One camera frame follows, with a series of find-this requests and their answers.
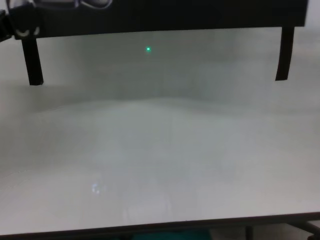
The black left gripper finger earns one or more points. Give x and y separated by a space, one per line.
22 22

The black AI robotics poster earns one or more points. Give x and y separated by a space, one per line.
175 15

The teal object under table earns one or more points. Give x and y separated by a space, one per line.
170 236

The black tape frame outline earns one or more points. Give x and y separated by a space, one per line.
35 65

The dark table frame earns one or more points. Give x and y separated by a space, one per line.
249 233

